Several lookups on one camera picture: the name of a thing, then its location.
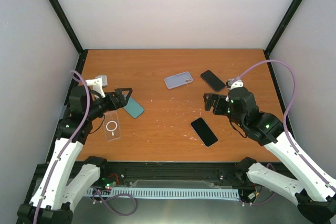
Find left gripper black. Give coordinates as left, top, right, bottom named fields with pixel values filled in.
left=87, top=88, right=132, bottom=120

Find teal phone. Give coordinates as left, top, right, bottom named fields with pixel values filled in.
left=123, top=97, right=144, bottom=119

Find white-edged black phone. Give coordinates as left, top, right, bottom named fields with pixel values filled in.
left=191, top=118, right=218, bottom=147

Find clear magsafe phone case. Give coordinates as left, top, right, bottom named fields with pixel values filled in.
left=103, top=111, right=121, bottom=141

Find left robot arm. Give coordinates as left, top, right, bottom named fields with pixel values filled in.
left=17, top=86, right=132, bottom=223

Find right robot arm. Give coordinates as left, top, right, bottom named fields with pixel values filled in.
left=203, top=87, right=335, bottom=223

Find dark purple phone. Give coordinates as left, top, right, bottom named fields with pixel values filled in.
left=200, top=70, right=226, bottom=92

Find lavender phone case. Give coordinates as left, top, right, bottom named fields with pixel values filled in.
left=164, top=71, right=193, bottom=89

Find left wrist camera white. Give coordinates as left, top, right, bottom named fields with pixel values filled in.
left=85, top=75, right=108, bottom=98

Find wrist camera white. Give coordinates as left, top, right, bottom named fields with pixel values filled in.
left=226, top=79, right=244, bottom=90
left=85, top=75, right=108, bottom=98

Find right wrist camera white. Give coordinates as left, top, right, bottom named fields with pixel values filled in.
left=226, top=79, right=244, bottom=90

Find black aluminium frame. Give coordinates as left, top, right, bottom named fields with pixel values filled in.
left=16, top=0, right=336, bottom=224

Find light blue cable duct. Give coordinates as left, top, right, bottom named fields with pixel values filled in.
left=101, top=187, right=240, bottom=201

